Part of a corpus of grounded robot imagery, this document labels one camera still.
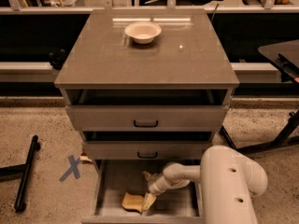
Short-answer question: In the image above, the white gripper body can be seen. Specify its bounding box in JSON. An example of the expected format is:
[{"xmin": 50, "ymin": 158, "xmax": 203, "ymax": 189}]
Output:
[{"xmin": 148, "ymin": 175, "xmax": 170, "ymax": 195}]

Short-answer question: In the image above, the yellow sponge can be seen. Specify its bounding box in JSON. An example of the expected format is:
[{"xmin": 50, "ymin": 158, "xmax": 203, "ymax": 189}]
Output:
[{"xmin": 121, "ymin": 192, "xmax": 144, "ymax": 213}]

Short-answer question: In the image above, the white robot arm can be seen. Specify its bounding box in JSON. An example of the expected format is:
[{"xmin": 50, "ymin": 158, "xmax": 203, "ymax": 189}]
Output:
[{"xmin": 141, "ymin": 146, "xmax": 268, "ymax": 224}]

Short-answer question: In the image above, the grey bottom drawer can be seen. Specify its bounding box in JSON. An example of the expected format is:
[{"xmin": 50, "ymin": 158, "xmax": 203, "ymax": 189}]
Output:
[{"xmin": 81, "ymin": 160, "xmax": 205, "ymax": 224}]

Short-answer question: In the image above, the grey drawer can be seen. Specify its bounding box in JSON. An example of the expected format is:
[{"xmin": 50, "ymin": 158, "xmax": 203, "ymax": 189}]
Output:
[
  {"xmin": 81, "ymin": 160, "xmax": 205, "ymax": 224},
  {"xmin": 66, "ymin": 90, "xmax": 229, "ymax": 132},
  {"xmin": 82, "ymin": 132, "xmax": 212, "ymax": 160}
]

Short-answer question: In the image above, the grey middle drawer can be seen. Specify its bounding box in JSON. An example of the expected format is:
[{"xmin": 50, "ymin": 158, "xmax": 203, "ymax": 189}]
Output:
[{"xmin": 82, "ymin": 132, "xmax": 212, "ymax": 160}]

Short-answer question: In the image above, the grey drawer cabinet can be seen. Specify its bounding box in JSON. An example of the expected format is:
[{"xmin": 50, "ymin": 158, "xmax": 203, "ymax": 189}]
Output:
[{"xmin": 54, "ymin": 8, "xmax": 240, "ymax": 172}]

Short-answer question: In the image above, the grey top drawer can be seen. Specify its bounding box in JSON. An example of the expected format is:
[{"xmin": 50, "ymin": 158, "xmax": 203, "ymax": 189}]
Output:
[{"xmin": 66, "ymin": 90, "xmax": 229, "ymax": 132}]

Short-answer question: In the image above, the blue tape cross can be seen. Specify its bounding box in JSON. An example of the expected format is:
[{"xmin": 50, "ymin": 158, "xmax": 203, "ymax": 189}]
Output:
[{"xmin": 59, "ymin": 155, "xmax": 81, "ymax": 182}]

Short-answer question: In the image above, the black stand leg left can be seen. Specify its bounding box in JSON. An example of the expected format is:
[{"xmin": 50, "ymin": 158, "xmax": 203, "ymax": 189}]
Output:
[{"xmin": 0, "ymin": 135, "xmax": 40, "ymax": 213}]

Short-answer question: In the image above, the black stand leg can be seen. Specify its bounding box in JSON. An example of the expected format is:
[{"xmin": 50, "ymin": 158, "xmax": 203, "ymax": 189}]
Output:
[
  {"xmin": 220, "ymin": 110, "xmax": 299, "ymax": 155},
  {"xmin": 0, "ymin": 135, "xmax": 40, "ymax": 213}
]

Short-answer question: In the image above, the black stand leg right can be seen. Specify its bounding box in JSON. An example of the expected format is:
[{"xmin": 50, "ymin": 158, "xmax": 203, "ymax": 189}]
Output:
[{"xmin": 220, "ymin": 110, "xmax": 299, "ymax": 155}]

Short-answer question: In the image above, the white bowl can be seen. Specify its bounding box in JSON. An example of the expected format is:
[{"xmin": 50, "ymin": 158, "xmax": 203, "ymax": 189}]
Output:
[{"xmin": 125, "ymin": 21, "xmax": 162, "ymax": 44}]

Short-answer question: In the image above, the black clamp knob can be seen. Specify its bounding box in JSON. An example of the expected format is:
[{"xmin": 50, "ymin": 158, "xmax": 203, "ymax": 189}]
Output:
[{"xmin": 49, "ymin": 49, "xmax": 65, "ymax": 70}]

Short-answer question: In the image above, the dark round side table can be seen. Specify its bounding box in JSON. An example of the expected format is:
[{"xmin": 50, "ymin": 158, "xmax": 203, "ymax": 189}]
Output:
[{"xmin": 258, "ymin": 40, "xmax": 299, "ymax": 84}]

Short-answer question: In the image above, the black middle drawer handle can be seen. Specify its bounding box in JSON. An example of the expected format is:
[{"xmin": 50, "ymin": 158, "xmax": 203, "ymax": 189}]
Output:
[{"xmin": 137, "ymin": 151, "xmax": 158, "ymax": 159}]

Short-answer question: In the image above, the black drawer handle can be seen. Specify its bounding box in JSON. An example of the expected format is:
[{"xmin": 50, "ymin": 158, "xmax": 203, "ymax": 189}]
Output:
[
  {"xmin": 134, "ymin": 119, "xmax": 159, "ymax": 128},
  {"xmin": 137, "ymin": 151, "xmax": 158, "ymax": 159}
]

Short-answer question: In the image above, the black top drawer handle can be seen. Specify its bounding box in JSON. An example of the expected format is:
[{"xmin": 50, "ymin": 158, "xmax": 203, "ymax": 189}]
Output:
[{"xmin": 134, "ymin": 119, "xmax": 159, "ymax": 128}]

